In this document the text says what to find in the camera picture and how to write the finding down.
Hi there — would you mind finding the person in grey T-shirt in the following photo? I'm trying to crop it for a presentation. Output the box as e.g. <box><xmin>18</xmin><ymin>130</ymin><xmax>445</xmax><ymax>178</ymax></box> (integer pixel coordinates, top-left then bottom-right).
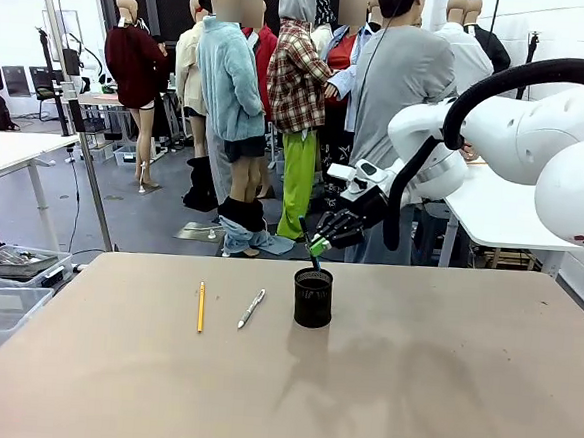
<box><xmin>340</xmin><ymin>0</ymin><xmax>465</xmax><ymax>271</ymax></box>

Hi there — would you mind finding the wooden pallet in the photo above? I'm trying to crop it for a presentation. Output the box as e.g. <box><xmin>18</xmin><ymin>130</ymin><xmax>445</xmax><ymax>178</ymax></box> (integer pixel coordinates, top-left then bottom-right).
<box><xmin>471</xmin><ymin>244</ymin><xmax>545</xmax><ymax>274</ymax></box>

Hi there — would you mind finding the black tripod stand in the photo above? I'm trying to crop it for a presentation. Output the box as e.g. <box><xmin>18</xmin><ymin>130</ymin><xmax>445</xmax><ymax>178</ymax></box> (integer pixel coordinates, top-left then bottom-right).
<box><xmin>514</xmin><ymin>28</ymin><xmax>546</xmax><ymax>103</ymax></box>

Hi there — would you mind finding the slanted metal pole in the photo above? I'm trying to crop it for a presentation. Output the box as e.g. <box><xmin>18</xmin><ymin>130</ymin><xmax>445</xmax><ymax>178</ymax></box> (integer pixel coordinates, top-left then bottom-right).
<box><xmin>16</xmin><ymin>0</ymin><xmax>134</xmax><ymax>254</ymax></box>

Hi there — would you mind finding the yellow pencil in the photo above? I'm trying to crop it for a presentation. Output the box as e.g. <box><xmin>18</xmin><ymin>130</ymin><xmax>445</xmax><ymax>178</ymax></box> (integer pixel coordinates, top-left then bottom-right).
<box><xmin>195</xmin><ymin>281</ymin><xmax>208</xmax><ymax>335</ymax></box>

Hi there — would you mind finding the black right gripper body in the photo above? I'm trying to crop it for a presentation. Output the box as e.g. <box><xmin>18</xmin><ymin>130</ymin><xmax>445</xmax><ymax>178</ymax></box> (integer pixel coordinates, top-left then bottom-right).
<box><xmin>337</xmin><ymin>180</ymin><xmax>393</xmax><ymax>233</ymax></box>

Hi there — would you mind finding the clear bin with metal parts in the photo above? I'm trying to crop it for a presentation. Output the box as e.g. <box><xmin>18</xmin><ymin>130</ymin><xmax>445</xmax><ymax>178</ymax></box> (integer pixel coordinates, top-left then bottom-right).
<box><xmin>0</xmin><ymin>242</ymin><xmax>76</xmax><ymax>294</ymax></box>

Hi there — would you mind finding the mannequin in beige jacket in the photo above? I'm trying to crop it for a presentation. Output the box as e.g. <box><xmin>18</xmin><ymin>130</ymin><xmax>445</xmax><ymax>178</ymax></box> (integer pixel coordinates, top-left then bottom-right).
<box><xmin>167</xmin><ymin>0</ymin><xmax>219</xmax><ymax>167</ymax></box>

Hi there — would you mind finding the silver pen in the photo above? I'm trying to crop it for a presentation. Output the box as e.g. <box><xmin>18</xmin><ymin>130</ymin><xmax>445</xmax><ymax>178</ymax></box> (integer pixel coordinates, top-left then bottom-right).
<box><xmin>236</xmin><ymin>287</ymin><xmax>267</xmax><ymax>332</ymax></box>

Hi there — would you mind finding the large clear plastic bin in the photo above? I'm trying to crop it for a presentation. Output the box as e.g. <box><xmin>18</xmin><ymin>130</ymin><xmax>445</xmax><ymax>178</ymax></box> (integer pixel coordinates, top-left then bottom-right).
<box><xmin>0</xmin><ymin>282</ymin><xmax>57</xmax><ymax>363</ymax></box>

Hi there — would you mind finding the white table with square legs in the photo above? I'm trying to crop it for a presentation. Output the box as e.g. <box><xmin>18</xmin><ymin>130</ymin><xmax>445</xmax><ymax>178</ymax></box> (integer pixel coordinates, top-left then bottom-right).
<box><xmin>437</xmin><ymin>156</ymin><xmax>584</xmax><ymax>278</ymax></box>

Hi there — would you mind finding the black mesh pen holder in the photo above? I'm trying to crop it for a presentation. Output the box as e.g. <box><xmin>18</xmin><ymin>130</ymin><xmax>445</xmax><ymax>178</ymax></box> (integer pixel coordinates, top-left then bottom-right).
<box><xmin>290</xmin><ymin>266</ymin><xmax>336</xmax><ymax>330</ymax></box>

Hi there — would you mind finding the mannequin in light blue fleece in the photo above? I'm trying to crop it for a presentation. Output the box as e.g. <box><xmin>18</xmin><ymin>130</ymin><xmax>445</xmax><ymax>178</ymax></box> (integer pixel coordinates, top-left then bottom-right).
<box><xmin>180</xmin><ymin>0</ymin><xmax>316</xmax><ymax>262</ymax></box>

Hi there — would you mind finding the mannequin in black jacket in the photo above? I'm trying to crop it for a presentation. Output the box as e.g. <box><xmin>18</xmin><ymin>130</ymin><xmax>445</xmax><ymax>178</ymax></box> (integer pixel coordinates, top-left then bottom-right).
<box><xmin>461</xmin><ymin>0</ymin><xmax>517</xmax><ymax>76</ymax></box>

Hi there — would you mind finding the mannequin in plaid hooded shirt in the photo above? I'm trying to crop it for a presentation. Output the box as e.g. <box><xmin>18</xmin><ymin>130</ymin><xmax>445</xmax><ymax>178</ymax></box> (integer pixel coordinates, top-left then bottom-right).
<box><xmin>253</xmin><ymin>0</ymin><xmax>339</xmax><ymax>245</ymax></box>

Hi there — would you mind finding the figure in red top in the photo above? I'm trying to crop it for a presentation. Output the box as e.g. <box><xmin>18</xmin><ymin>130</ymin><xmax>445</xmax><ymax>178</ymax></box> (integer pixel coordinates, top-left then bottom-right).
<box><xmin>319</xmin><ymin>0</ymin><xmax>384</xmax><ymax>136</ymax></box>

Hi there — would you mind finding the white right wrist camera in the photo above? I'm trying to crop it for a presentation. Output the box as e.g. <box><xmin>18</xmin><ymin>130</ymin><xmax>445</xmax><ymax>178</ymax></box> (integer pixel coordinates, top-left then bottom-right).
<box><xmin>325</xmin><ymin>155</ymin><xmax>393</xmax><ymax>198</ymax></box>

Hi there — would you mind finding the mannequin in white shirt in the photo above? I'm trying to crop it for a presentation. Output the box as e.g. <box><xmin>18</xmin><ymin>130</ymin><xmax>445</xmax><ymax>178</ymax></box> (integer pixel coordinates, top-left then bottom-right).
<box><xmin>428</xmin><ymin>0</ymin><xmax>500</xmax><ymax>90</ymax></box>

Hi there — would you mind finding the white table with round legs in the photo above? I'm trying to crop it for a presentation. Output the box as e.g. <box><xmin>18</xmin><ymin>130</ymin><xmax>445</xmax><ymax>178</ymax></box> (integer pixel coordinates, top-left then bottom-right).
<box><xmin>0</xmin><ymin>128</ymin><xmax>81</xmax><ymax>243</ymax></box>

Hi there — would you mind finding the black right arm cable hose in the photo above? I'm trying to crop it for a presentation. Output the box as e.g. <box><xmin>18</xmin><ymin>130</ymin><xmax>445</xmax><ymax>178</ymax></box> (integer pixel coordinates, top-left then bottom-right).
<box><xmin>381</xmin><ymin>45</ymin><xmax>584</xmax><ymax>265</ymax></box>

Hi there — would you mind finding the black office chair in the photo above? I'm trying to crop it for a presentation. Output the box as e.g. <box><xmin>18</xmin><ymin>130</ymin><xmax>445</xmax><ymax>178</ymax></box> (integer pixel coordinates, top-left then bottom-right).
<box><xmin>24</xmin><ymin>63</ymin><xmax>66</xmax><ymax>124</ymax></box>

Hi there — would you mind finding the mannequin in maroon sweater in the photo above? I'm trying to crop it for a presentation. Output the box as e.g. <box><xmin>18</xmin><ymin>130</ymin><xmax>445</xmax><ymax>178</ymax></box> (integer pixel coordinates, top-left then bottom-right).
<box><xmin>93</xmin><ymin>0</ymin><xmax>176</xmax><ymax>197</ymax></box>

